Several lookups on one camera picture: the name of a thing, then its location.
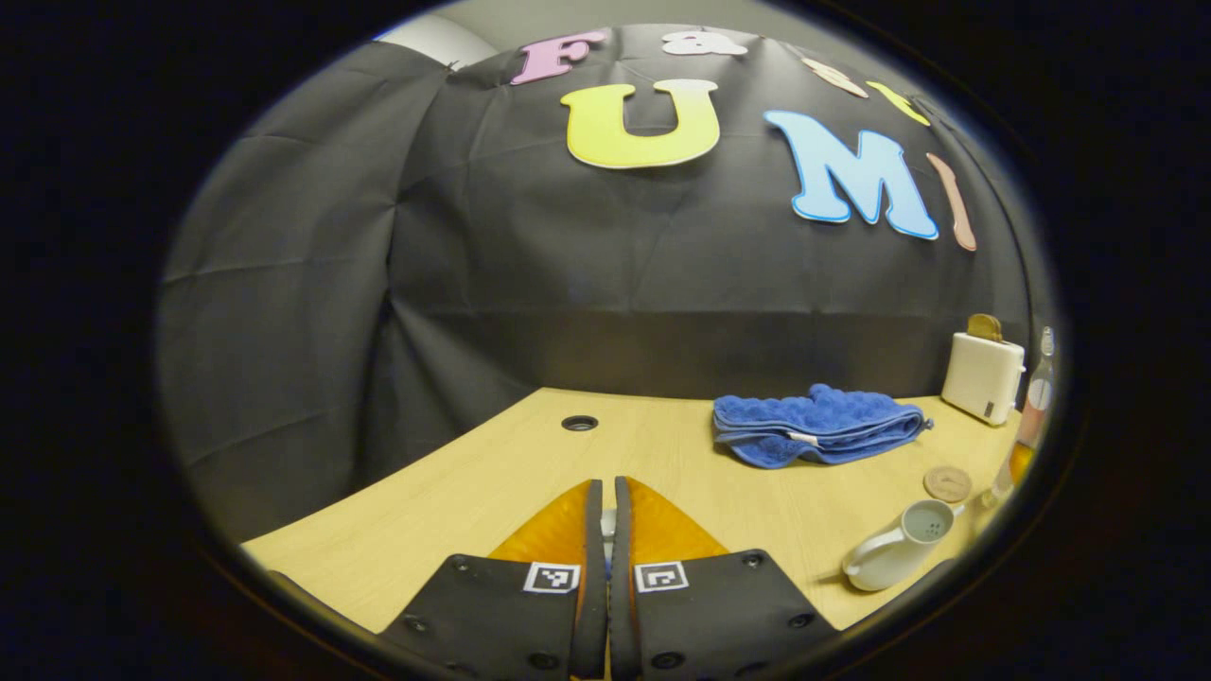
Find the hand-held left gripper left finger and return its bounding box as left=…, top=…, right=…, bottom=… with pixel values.
left=378, top=478, right=606, bottom=681

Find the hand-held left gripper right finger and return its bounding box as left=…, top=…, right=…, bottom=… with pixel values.
left=610, top=476, right=838, bottom=681

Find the clear plastic water bottle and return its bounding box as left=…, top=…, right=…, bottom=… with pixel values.
left=980, top=326, right=1059, bottom=509

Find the round wooden coaster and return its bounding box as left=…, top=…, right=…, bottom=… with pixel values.
left=923, top=465, right=974, bottom=503

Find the white ceramic teacup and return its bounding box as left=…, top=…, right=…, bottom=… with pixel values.
left=842, top=499, right=966, bottom=593

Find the white toaster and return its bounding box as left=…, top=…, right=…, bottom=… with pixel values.
left=941, top=331, right=1027, bottom=428

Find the folded blue towel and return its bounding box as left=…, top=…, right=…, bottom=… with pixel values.
left=712, top=383, right=934, bottom=470

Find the black backdrop cloth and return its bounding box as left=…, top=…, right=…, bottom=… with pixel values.
left=156, top=24, right=1051, bottom=545

